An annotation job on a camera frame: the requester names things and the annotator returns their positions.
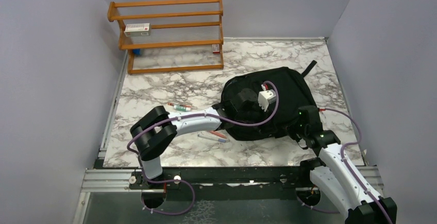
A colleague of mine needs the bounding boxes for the black student backpack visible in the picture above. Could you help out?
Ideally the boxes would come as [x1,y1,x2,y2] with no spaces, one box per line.
[212,61,316,142]

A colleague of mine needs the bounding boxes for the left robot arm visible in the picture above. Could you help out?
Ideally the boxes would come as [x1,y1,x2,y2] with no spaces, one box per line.
[127,84,277,188]

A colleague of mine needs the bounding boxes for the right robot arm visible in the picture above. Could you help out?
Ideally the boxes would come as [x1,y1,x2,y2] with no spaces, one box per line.
[296,106,397,223]

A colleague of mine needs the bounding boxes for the orange pen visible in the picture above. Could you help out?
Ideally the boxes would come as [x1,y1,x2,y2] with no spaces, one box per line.
[209,131,227,139]

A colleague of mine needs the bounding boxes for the white blue marker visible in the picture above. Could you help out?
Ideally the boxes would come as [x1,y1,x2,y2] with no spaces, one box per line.
[197,134,228,143]

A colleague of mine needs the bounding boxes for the white green glue stick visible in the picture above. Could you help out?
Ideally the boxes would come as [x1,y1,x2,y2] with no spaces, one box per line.
[173,105,192,112]

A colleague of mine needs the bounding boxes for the small red white box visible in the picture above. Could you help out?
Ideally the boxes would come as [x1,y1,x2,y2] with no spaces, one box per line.
[212,44,220,53]

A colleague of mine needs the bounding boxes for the wooden shelf rack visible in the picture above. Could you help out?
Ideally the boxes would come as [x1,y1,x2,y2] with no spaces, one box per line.
[107,0,224,75]

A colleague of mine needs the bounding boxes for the white red box on shelf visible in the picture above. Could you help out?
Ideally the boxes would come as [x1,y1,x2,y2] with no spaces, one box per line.
[124,23,150,37]

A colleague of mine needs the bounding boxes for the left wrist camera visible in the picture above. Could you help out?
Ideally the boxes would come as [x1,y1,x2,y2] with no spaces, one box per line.
[257,83,276,112]

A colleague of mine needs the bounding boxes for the black mounting rail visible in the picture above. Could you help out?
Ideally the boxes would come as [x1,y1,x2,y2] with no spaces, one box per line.
[94,159,332,201]

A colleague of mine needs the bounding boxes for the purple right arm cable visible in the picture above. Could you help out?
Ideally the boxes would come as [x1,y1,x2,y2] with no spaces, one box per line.
[296,108,395,224]

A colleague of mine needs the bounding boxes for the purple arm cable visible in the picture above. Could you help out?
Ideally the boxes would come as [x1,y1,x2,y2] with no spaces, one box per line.
[296,108,395,224]
[127,80,280,216]

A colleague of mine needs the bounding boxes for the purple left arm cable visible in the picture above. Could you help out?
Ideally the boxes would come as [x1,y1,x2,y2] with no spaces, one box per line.
[127,80,280,216]

